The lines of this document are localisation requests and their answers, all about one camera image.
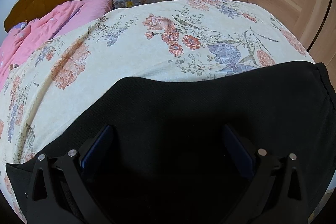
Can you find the pink quilt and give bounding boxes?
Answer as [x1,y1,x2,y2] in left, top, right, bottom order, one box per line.
[1,0,112,91]

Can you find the floral cream bedspread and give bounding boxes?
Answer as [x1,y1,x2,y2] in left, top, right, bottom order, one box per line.
[1,0,312,218]

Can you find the black pants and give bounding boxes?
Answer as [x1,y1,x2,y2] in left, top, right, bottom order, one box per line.
[6,61,335,223]

